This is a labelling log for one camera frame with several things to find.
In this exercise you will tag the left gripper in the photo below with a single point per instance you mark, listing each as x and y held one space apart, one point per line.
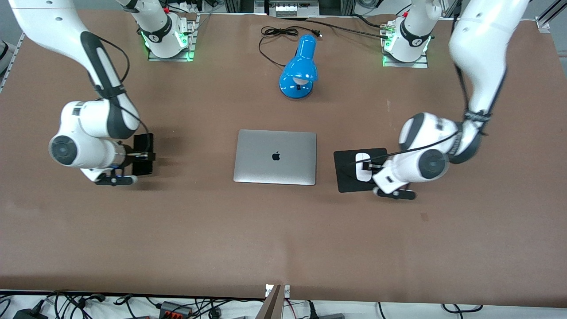
370 166

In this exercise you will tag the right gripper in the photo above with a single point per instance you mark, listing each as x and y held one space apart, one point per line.
142 155

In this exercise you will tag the white computer mouse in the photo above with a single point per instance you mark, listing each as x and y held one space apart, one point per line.
363 176

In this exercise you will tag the black smartphone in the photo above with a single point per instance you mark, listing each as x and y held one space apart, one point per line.
142 141

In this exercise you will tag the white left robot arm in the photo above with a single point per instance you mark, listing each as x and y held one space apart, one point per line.
483 53

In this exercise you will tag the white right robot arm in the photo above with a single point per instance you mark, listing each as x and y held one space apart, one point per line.
88 119

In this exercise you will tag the black mouse pad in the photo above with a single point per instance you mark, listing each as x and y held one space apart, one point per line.
345 177

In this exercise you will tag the silver closed laptop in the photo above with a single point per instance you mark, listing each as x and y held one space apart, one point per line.
274 168

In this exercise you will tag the blue desk lamp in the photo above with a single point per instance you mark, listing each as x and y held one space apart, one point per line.
299 66

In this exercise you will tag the grey connector block orange levers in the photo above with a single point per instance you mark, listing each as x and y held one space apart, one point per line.
175 309

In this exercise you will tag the black round plug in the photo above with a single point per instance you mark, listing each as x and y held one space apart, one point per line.
215 313

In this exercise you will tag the white power strip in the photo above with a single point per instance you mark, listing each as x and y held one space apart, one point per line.
292 9

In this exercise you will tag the black power adapter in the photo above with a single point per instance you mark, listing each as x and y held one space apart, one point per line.
29 313

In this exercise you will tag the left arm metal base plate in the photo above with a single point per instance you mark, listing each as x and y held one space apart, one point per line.
423 63

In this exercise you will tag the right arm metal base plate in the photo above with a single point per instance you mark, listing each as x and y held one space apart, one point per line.
191 42

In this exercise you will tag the aluminium frame rail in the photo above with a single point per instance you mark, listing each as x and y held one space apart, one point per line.
12 60
544 24

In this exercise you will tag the wooden post with metal bracket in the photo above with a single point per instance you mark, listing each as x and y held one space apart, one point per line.
274 305

